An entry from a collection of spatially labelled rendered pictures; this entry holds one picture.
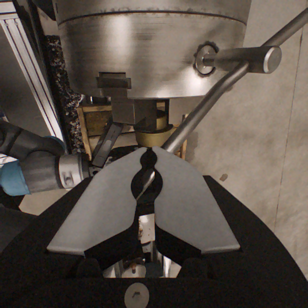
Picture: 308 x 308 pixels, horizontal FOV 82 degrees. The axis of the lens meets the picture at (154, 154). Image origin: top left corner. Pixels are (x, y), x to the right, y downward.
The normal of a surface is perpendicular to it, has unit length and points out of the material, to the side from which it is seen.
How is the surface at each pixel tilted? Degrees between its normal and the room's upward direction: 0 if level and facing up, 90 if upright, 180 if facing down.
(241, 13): 31
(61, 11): 63
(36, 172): 37
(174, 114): 5
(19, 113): 0
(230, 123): 0
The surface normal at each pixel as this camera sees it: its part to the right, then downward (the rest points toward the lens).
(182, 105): 0.19, 0.45
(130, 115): -0.33, 0.44
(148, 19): -0.04, 0.47
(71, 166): 0.21, -0.25
